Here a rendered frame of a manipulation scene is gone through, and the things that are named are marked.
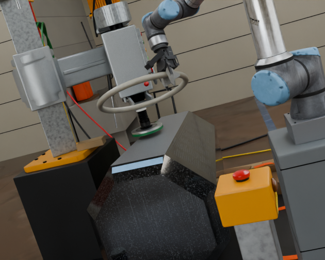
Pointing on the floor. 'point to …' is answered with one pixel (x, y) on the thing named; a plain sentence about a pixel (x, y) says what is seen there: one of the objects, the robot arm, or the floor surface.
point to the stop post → (250, 213)
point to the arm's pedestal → (308, 192)
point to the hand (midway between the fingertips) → (169, 85)
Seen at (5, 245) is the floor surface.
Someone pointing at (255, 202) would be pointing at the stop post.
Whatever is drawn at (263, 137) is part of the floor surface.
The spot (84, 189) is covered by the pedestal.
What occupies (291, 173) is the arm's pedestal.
